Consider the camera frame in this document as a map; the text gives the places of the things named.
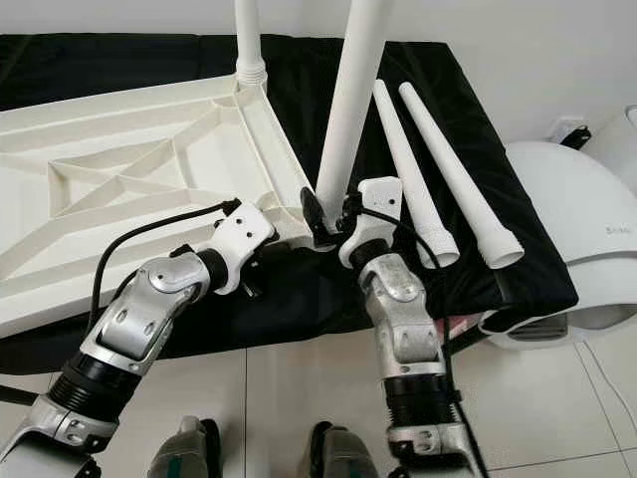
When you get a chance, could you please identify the white boxy appliance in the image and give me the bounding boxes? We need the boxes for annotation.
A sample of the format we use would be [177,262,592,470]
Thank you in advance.
[585,105,637,165]

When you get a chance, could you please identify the wall socket with black plug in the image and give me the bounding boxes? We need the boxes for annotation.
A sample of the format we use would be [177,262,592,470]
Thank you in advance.
[547,118,593,148]

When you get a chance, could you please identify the black metal bench leg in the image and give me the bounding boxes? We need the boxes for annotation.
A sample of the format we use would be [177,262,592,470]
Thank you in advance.
[0,383,39,406]

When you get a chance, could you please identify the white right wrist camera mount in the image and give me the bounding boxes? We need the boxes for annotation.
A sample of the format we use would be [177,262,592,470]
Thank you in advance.
[338,176,405,269]

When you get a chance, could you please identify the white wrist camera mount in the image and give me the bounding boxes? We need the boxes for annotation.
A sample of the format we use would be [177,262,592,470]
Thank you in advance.
[209,199,278,296]
[338,176,405,269]

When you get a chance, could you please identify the white ribbed plastic table top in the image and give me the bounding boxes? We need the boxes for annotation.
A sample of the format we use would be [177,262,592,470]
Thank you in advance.
[0,76,318,340]

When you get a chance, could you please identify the black quilted bench cover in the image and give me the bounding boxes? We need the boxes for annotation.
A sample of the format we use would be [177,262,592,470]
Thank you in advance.
[0,35,580,377]

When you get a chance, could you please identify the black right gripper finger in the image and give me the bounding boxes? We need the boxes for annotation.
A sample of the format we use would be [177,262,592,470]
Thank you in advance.
[300,186,332,246]

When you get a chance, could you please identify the silver robot right leg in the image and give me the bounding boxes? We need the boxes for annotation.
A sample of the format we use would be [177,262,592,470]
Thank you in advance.
[307,421,394,478]

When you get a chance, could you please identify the silver robot leg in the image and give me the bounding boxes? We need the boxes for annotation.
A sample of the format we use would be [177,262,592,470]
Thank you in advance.
[154,416,222,478]
[307,421,394,478]

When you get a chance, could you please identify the silver robot left leg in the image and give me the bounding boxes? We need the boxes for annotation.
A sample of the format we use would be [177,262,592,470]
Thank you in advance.
[154,416,222,478]

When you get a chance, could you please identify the small pink object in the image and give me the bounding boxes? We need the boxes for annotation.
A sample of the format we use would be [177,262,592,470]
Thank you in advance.
[443,314,481,337]

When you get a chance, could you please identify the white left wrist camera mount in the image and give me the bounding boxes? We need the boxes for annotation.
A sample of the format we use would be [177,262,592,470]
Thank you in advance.
[209,199,278,296]

